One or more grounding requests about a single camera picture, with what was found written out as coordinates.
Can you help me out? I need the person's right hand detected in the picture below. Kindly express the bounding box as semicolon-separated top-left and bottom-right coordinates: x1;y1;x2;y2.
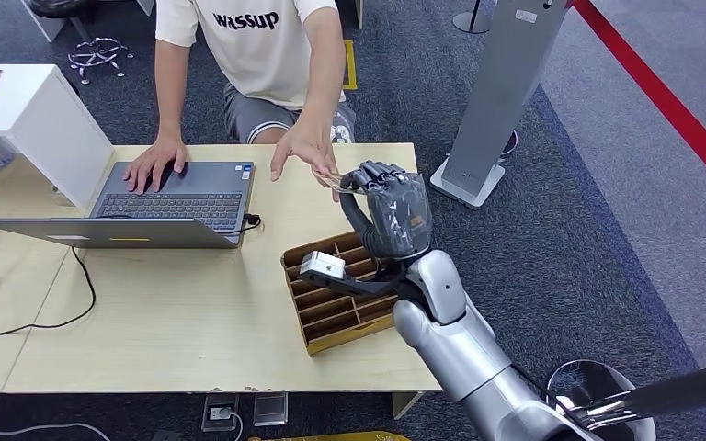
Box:
121;136;190;197

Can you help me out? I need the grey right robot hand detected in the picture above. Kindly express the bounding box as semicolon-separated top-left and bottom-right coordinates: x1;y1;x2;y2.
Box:
338;160;434;262

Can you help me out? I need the person's left hand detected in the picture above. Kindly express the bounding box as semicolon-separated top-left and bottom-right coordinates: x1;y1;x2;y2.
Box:
268;119;343;204

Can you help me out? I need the person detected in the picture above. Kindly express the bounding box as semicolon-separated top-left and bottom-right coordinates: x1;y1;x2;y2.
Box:
121;0;358;203

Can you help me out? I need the brown slotted card organizer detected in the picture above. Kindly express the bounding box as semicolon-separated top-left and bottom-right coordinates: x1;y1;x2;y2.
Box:
280;231;401;358

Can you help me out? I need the grey laptop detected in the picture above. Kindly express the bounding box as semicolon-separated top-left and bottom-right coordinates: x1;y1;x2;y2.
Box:
0;160;256;250

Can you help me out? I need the office chair with chrome base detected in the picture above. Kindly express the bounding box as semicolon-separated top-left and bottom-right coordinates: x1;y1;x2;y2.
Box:
27;0;135;86

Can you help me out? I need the white cabinet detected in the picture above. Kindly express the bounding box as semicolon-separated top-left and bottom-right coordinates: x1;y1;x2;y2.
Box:
0;63;116;210

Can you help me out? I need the grey kiosk stand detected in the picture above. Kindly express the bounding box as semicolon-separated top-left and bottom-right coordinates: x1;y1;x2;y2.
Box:
428;0;574;212

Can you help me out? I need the pale table leg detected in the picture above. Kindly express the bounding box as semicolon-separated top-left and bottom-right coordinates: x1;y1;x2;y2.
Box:
391;390;427;422

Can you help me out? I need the round stanchion base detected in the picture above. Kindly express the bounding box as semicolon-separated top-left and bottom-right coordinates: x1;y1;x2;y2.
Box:
451;0;495;36

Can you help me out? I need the metal floor socket plate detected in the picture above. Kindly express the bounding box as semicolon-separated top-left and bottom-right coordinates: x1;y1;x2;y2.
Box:
252;390;290;428

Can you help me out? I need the yellow object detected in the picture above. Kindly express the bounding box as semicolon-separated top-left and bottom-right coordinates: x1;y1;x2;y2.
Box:
247;430;413;441

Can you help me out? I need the round chrome base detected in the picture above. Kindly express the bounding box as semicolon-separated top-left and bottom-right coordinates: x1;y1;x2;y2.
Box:
545;358;657;441

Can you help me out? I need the floor power socket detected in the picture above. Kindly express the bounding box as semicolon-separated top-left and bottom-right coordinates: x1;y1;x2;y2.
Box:
200;393;242;434

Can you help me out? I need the red barrier belt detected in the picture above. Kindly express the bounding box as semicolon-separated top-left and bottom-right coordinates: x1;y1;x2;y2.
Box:
571;0;706;209

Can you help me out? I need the dark metal bar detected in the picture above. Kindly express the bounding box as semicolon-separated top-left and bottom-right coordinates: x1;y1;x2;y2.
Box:
569;357;706;427

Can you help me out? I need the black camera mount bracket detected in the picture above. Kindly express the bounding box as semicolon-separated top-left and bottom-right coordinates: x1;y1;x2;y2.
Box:
313;266;410;300

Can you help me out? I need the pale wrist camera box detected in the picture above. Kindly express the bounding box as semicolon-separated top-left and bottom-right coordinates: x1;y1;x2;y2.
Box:
298;250;347;283

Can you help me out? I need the black laptop power cable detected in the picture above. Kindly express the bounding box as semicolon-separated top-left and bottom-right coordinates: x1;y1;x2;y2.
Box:
0;212;264;338

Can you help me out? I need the white plug cable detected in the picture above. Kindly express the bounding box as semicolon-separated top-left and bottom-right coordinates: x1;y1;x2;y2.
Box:
210;407;245;441

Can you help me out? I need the white floor cable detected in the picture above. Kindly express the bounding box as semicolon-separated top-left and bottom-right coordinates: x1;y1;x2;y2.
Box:
0;423;112;441

